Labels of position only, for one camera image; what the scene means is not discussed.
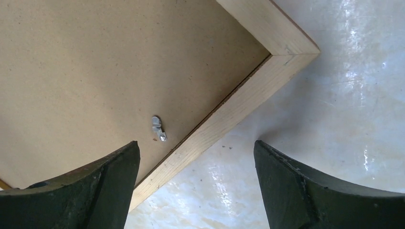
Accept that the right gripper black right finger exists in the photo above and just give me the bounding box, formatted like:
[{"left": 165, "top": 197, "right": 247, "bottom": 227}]
[{"left": 254, "top": 140, "right": 405, "bottom": 229}]

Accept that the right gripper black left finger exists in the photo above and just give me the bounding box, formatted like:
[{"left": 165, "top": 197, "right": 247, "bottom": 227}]
[{"left": 0, "top": 141, "right": 140, "bottom": 229}]

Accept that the wooden picture frame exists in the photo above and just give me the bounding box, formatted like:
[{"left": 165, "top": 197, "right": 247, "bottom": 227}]
[{"left": 0, "top": 0, "right": 321, "bottom": 212}]

